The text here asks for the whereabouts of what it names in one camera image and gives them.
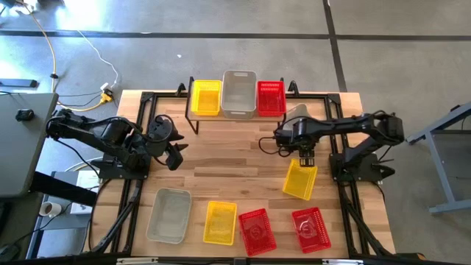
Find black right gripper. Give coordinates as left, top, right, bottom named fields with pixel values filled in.
left=275, top=119, right=320, bottom=167

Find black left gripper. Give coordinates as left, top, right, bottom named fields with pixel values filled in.
left=146, top=116, right=189, bottom=172

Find yellow plastic slotted basket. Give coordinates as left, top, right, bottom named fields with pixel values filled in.
left=282, top=158, right=319, bottom=202
left=202, top=200, right=238, bottom=247
left=190, top=79, right=223, bottom=117

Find grey plastic basket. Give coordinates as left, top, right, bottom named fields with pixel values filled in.
left=145, top=187, right=193, bottom=245
left=220, top=69, right=258, bottom=120
left=283, top=103, right=314, bottom=124

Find red plastic slotted basket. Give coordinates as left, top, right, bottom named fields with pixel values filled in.
left=256, top=80, right=288, bottom=118
left=291, top=206, right=332, bottom=255
left=238, top=208, right=277, bottom=258

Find wooden shelf with black legs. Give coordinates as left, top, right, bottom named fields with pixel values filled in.
left=185, top=76, right=288, bottom=135

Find white and yellow power plugs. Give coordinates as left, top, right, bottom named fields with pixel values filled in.
left=99, top=82, right=114, bottom=104

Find white box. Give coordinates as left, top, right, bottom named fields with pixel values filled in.
left=69, top=169, right=100, bottom=215

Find black table leg beam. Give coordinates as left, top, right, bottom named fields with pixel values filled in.
left=29, top=171, right=99, bottom=208

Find blue-grey metal stand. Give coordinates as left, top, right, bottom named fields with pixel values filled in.
left=406, top=101, right=471, bottom=216

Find white cup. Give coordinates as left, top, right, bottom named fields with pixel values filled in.
left=39, top=201, right=63, bottom=218

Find grey side table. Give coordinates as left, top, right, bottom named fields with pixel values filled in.
left=0, top=91, right=60, bottom=199

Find small black device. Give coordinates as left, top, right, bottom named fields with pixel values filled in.
left=15, top=108, right=36, bottom=122

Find black flat bar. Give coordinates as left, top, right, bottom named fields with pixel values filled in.
left=0, top=78, right=38, bottom=88

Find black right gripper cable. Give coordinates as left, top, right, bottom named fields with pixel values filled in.
left=258, top=135, right=292, bottom=158

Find silver metal bracket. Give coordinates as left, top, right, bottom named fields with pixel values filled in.
left=116, top=257, right=159, bottom=264
left=322, top=258, right=364, bottom=265

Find black aluminium table frame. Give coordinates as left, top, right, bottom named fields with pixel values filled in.
left=82, top=79, right=424, bottom=265

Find white power cable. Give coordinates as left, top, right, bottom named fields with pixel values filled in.
left=75, top=29, right=121, bottom=89

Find yellow power cable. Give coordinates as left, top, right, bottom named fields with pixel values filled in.
left=20, top=0, right=113, bottom=113

